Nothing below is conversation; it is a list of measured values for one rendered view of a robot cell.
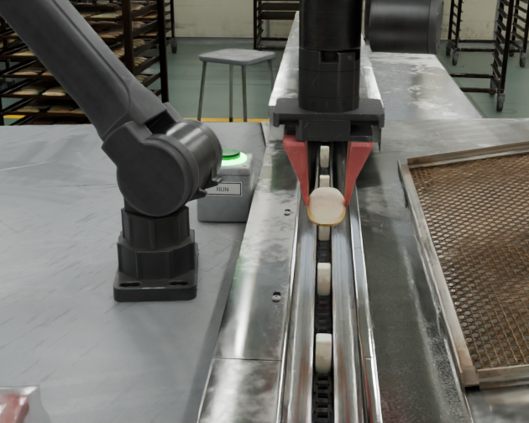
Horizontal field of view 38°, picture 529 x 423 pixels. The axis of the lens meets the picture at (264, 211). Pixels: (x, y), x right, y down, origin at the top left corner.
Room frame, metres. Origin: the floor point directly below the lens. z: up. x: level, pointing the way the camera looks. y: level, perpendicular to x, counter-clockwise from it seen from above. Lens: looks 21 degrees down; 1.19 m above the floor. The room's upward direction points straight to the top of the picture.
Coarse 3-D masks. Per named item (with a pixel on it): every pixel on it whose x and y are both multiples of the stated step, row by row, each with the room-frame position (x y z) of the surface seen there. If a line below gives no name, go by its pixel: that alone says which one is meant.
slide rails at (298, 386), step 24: (312, 144) 1.20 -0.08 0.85; (336, 144) 1.20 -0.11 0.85; (312, 168) 1.07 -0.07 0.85; (336, 168) 1.07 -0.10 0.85; (312, 240) 0.81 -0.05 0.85; (336, 240) 0.81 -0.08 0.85; (312, 264) 0.74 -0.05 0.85; (336, 264) 0.74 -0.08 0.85; (312, 288) 0.69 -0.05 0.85; (336, 288) 0.69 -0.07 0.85; (312, 312) 0.64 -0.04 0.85; (336, 312) 0.64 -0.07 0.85; (312, 336) 0.59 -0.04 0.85; (336, 336) 0.59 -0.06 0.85; (288, 360) 0.55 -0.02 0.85; (312, 360) 0.55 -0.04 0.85; (336, 360) 0.55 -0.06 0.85; (288, 384) 0.52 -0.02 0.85; (336, 384) 0.52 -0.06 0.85; (360, 384) 0.52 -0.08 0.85; (288, 408) 0.49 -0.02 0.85; (336, 408) 0.49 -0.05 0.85; (360, 408) 0.49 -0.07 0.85
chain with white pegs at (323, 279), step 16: (320, 144) 1.23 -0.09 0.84; (320, 160) 1.11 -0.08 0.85; (320, 176) 0.98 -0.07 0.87; (320, 240) 0.83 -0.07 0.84; (320, 256) 0.79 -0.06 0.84; (320, 272) 0.69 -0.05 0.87; (320, 288) 0.69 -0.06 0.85; (320, 304) 0.68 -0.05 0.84; (320, 320) 0.64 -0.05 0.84; (320, 336) 0.56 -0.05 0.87; (320, 352) 0.55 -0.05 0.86; (320, 368) 0.55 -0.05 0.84; (320, 384) 0.54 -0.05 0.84; (320, 400) 0.51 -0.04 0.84; (320, 416) 0.50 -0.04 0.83
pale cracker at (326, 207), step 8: (312, 192) 0.75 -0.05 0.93; (320, 192) 0.74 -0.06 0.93; (328, 192) 0.74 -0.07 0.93; (336, 192) 0.74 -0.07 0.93; (312, 200) 0.72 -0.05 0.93; (320, 200) 0.72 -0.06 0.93; (328, 200) 0.72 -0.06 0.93; (336, 200) 0.72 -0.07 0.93; (312, 208) 0.70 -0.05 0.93; (320, 208) 0.70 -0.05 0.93; (328, 208) 0.69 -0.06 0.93; (336, 208) 0.70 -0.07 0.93; (344, 208) 0.71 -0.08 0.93; (312, 216) 0.69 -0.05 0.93; (320, 216) 0.68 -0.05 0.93; (328, 216) 0.68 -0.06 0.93; (336, 216) 0.68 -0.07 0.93; (320, 224) 0.67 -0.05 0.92; (328, 224) 0.67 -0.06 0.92; (336, 224) 0.68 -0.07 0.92
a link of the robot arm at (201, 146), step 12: (156, 132) 0.77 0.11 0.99; (168, 132) 0.76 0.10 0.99; (180, 132) 0.77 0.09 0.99; (192, 132) 0.78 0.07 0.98; (192, 144) 0.76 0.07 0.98; (204, 144) 0.77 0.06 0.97; (204, 156) 0.76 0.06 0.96; (216, 156) 0.79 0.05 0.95; (204, 168) 0.76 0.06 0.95; (216, 168) 0.79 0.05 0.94; (204, 180) 0.76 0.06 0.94; (216, 180) 0.77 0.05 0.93; (204, 192) 0.74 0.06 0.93
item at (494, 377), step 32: (416, 160) 0.95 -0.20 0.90; (448, 160) 0.95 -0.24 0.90; (480, 160) 0.94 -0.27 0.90; (416, 192) 0.86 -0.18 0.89; (448, 192) 0.84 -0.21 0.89; (480, 192) 0.82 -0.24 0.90; (512, 192) 0.81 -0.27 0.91; (416, 224) 0.73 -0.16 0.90; (480, 224) 0.73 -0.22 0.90; (448, 256) 0.67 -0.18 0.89; (512, 256) 0.65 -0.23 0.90; (448, 288) 0.61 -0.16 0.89; (448, 320) 0.55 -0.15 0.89; (480, 320) 0.55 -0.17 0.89; (512, 352) 0.49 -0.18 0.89; (480, 384) 0.46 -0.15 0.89; (512, 384) 0.46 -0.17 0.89
